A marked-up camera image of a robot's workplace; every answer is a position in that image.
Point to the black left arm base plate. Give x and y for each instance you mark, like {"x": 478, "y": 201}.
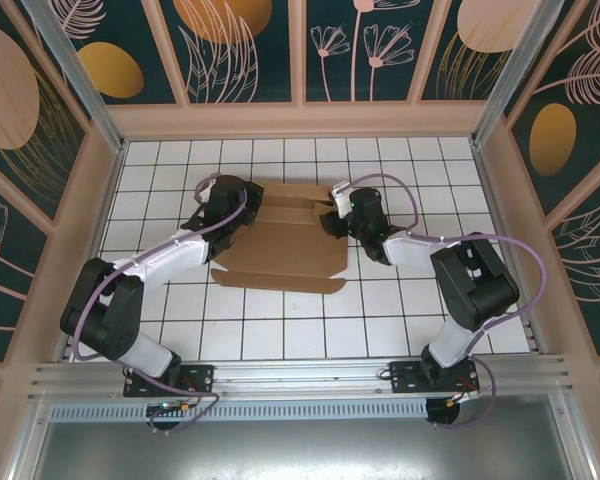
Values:
{"x": 200, "y": 377}

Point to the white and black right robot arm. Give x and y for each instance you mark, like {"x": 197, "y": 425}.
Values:
{"x": 480, "y": 285}

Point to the small green circuit board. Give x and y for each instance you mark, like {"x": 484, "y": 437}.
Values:
{"x": 165, "y": 406}

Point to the aluminium corner post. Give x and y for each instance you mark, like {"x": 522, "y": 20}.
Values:
{"x": 87, "y": 80}
{"x": 506, "y": 75}

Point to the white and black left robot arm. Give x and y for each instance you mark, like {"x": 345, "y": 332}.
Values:
{"x": 170, "y": 255}

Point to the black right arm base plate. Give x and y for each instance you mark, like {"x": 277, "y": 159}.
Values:
{"x": 405, "y": 380}

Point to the aluminium mounting rail beam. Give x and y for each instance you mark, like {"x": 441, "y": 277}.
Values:
{"x": 300, "y": 375}

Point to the aluminium left corner post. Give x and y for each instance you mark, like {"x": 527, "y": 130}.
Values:
{"x": 87, "y": 80}

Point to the brown cardboard box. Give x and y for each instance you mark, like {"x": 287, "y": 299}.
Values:
{"x": 285, "y": 250}

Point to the aluminium right corner post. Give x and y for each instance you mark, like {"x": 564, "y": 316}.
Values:
{"x": 506, "y": 75}

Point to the grey metal sheet panel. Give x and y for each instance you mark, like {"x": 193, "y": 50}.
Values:
{"x": 300, "y": 450}

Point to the aluminium left table edge rail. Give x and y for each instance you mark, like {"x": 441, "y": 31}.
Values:
{"x": 109, "y": 200}

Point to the yellow power connector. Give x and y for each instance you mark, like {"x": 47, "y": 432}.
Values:
{"x": 185, "y": 410}
{"x": 452, "y": 401}

